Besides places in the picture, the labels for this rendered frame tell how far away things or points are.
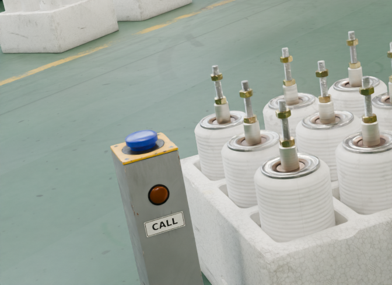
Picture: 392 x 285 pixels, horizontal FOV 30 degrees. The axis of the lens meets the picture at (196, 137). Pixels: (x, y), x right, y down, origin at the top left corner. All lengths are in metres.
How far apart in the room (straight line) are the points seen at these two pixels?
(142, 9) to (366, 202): 2.76
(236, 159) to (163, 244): 0.17
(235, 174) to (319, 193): 0.15
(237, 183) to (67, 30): 2.32
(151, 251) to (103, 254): 0.45
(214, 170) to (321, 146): 0.18
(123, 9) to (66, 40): 0.53
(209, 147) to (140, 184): 0.26
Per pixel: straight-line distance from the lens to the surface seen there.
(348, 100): 1.19
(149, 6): 3.66
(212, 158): 1.12
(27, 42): 3.38
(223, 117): 1.13
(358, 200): 0.97
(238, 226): 0.96
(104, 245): 1.39
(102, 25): 3.42
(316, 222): 0.92
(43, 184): 1.76
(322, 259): 0.91
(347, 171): 0.96
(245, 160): 1.00
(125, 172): 0.87
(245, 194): 1.02
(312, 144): 1.05
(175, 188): 0.89
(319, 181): 0.91
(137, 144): 0.88
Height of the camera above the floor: 0.61
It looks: 19 degrees down
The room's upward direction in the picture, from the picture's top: 10 degrees counter-clockwise
